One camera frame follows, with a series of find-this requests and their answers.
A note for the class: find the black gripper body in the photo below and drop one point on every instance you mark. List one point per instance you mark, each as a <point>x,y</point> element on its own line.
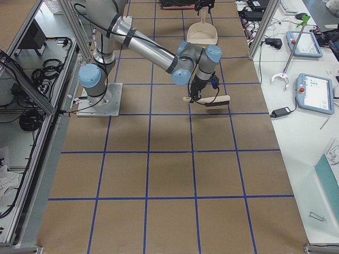
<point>202,3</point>
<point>198,85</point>

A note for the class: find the beige hand brush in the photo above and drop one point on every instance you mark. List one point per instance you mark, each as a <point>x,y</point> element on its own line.
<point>211,101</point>

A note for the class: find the beige plastic dustpan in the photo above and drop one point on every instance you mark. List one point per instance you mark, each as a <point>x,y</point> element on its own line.
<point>202,32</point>

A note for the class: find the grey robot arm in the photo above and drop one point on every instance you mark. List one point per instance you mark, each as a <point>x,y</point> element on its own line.
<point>191,65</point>

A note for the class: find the black lined trash bin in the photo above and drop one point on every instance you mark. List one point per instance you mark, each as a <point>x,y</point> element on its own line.
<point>177,4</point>

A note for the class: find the black power adapter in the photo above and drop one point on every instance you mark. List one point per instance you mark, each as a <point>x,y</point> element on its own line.
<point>284,111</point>

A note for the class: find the far teach pendant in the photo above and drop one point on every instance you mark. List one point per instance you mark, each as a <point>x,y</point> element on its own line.
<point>307,45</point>

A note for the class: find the teach pendant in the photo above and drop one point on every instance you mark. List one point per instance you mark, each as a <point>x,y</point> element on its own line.
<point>315,93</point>
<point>307,45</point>

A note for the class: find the near teach pendant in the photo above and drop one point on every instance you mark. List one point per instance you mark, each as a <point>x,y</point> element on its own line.
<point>315,93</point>

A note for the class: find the teal folder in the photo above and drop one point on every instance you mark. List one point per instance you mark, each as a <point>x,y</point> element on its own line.
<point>329,181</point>

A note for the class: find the white crumpled cloth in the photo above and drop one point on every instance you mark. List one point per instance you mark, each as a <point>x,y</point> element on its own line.
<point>9,179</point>

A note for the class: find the aluminium frame post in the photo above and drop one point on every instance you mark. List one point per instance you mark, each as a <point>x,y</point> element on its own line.
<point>266,20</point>

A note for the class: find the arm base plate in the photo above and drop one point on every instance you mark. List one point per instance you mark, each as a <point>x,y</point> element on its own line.
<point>97,107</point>

